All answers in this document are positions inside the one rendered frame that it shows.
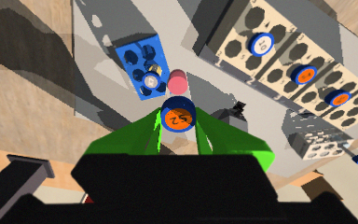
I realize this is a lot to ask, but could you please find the grey flat mat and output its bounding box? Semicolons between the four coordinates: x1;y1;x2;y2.
74;0;358;177

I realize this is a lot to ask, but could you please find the blue tube rack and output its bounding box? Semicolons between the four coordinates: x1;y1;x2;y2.
116;34;170;101

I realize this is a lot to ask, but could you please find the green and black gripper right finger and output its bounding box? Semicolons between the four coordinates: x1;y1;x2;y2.
195;107;275;172

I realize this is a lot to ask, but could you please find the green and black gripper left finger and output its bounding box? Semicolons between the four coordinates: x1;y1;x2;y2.
81;107;162;157

